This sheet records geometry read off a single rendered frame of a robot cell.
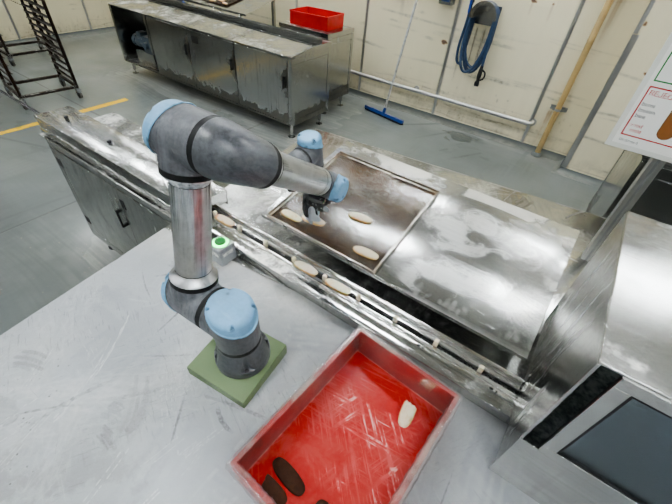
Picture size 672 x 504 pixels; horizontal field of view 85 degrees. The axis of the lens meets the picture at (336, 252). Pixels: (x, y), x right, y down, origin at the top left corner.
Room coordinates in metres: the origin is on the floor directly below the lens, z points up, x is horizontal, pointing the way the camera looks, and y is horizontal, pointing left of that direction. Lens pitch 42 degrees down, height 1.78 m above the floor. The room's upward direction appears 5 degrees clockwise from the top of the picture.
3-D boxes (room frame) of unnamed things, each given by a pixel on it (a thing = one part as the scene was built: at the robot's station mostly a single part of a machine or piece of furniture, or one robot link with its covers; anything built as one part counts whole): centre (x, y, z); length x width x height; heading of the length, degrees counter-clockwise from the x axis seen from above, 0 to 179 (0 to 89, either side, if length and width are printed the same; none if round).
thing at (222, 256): (0.96, 0.41, 0.84); 0.08 x 0.08 x 0.11; 58
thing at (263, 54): (4.94, 1.51, 0.51); 3.00 x 1.26 x 1.03; 58
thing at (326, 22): (4.75, 0.45, 0.94); 0.51 x 0.36 x 0.13; 62
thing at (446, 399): (0.35, -0.08, 0.88); 0.49 x 0.34 x 0.10; 144
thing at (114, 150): (1.51, 1.05, 0.89); 1.25 x 0.18 x 0.09; 58
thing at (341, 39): (4.75, 0.45, 0.44); 0.70 x 0.55 x 0.87; 58
